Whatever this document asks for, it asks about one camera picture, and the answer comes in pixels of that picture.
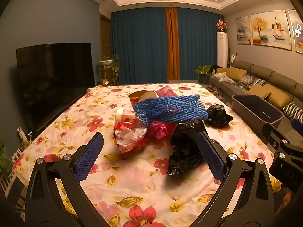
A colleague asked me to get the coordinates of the red plastic bag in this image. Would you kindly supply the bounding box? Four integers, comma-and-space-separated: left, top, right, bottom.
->
113, 120, 152, 155

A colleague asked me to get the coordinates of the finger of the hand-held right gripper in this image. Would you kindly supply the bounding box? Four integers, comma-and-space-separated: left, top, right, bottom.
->
292, 119, 303, 135
263, 122, 294, 152

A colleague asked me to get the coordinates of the black white patterned cushion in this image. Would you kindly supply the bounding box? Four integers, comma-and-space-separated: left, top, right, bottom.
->
283, 101, 303, 123
238, 75, 266, 90

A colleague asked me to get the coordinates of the black clothing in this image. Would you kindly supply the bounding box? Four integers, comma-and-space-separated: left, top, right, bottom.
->
209, 65, 223, 75

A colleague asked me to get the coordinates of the small black plastic bag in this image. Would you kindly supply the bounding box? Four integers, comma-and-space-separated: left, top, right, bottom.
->
204, 104, 234, 128

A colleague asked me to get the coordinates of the pink plastic bag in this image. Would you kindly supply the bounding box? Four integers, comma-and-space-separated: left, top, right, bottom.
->
147, 120, 175, 140
156, 86, 177, 98

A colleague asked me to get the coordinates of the potted plant in green pot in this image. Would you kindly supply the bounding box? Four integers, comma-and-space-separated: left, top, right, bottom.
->
195, 65, 211, 85

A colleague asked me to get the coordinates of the grey plastic bin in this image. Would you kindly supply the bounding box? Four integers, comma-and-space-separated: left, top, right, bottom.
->
232, 94, 285, 129

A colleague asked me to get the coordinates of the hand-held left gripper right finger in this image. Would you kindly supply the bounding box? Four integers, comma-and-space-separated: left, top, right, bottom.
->
189, 131, 275, 227

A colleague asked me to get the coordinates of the large black plastic bag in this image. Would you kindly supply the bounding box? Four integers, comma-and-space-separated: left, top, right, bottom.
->
167, 119, 215, 177

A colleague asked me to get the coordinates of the white cloth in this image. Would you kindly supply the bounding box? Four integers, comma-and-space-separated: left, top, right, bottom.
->
214, 72, 235, 84

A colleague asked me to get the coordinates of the small grey landscape painting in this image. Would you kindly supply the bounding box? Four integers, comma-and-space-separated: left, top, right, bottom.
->
236, 16, 251, 45

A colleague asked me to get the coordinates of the blue curtain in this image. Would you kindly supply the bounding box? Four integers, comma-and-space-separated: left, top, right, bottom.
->
177, 8, 224, 81
110, 7, 169, 86

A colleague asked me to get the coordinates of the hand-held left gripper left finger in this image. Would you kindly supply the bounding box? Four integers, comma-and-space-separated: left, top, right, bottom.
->
25, 132, 105, 227

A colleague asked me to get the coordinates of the red flower decoration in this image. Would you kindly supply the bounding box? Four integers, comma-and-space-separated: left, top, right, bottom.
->
215, 19, 227, 32

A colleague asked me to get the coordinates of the wooden door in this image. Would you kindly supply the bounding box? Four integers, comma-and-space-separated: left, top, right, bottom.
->
99, 14, 112, 63

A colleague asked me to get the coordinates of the green leafy plant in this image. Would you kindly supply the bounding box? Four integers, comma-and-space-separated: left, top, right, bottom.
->
0, 135, 13, 178

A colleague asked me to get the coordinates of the floral printed cloth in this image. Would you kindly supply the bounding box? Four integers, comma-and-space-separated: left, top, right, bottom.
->
13, 83, 282, 227

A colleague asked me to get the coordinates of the trailing plant on stand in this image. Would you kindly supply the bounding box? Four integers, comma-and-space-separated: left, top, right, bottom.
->
98, 55, 120, 86

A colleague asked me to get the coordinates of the sailboat and tree painting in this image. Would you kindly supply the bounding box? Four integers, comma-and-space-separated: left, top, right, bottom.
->
250, 10, 293, 51

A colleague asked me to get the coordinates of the black television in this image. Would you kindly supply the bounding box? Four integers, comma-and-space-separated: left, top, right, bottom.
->
16, 43, 95, 133

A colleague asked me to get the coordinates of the white handheld vacuum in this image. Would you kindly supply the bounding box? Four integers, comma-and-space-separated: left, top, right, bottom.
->
228, 48, 236, 68

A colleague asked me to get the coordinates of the purple painting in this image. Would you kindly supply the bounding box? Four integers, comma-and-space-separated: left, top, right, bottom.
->
287, 9, 303, 54

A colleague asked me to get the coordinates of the white standing air conditioner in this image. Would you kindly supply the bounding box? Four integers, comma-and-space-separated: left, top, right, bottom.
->
216, 31, 228, 69

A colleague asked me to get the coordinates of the orange curtain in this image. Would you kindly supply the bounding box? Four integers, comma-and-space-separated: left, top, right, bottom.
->
165, 7, 180, 81

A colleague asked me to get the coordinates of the blue foam net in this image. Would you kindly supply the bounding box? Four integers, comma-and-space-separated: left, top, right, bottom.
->
134, 95, 209, 126

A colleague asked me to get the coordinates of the grey sofa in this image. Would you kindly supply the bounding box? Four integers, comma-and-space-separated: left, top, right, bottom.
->
209, 60, 303, 135

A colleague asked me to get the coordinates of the yellow cushion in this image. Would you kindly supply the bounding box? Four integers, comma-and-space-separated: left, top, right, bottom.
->
246, 84, 273, 100
216, 67, 248, 82
267, 91, 291, 110

